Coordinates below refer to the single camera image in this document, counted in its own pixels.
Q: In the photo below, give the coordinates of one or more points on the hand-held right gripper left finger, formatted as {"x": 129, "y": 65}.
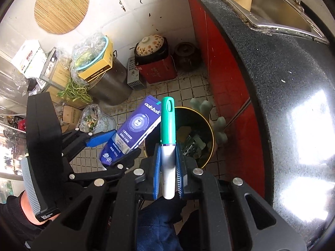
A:
{"x": 156, "y": 172}

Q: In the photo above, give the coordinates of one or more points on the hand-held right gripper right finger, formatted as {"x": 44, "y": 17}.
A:
{"x": 179, "y": 172}

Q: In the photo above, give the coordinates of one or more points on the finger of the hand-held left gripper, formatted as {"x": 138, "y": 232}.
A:
{"x": 100, "y": 137}
{"x": 115, "y": 171}

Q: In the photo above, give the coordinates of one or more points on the teal and white marker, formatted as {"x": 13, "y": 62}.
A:
{"x": 167, "y": 162}

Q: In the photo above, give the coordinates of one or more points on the blue and white carton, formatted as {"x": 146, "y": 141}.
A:
{"x": 136, "y": 125}

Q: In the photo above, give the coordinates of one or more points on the black trash bin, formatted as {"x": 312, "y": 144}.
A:
{"x": 204, "y": 125}

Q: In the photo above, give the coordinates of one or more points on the person's left forearm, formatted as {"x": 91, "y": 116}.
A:
{"x": 15, "y": 214}

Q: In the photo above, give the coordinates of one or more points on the plastic bag of vegetables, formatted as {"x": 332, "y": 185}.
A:
{"x": 91, "y": 119}

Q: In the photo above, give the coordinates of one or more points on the brown cardboard box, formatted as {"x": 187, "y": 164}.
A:
{"x": 70, "y": 113}

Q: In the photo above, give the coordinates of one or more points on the green beans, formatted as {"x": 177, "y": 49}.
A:
{"x": 76, "y": 92}

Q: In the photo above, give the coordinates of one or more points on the person's leg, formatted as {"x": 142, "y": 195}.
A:
{"x": 157, "y": 224}

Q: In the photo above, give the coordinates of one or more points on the large metal pot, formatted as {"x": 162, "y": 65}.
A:
{"x": 110, "y": 83}

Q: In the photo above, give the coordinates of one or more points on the pale green rubber glove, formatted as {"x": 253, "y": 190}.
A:
{"x": 218, "y": 125}

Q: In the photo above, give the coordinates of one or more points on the wooden chopping board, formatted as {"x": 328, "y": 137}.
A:
{"x": 60, "y": 75}

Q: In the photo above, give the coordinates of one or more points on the yellow cardboard box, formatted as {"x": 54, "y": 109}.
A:
{"x": 96, "y": 69}

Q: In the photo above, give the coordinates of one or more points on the grey plastic crate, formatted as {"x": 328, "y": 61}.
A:
{"x": 134, "y": 77}

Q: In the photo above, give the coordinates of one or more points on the white printed box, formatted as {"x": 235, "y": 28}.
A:
{"x": 28, "y": 57}

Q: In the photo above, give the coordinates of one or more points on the red box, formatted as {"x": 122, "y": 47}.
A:
{"x": 157, "y": 70}

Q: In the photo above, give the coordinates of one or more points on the light blue plastic basket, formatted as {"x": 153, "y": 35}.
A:
{"x": 104, "y": 47}

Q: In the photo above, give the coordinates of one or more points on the clay pot with floral lid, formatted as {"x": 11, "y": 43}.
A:
{"x": 150, "y": 45}

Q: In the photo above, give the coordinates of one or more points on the red cabinet front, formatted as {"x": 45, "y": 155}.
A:
{"x": 222, "y": 70}

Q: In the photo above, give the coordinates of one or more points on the brown clay pot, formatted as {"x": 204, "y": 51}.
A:
{"x": 187, "y": 55}

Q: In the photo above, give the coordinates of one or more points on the round bamboo mat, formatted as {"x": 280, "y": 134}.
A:
{"x": 61, "y": 5}

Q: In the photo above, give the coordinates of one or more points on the steel sink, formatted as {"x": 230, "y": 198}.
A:
{"x": 282, "y": 13}

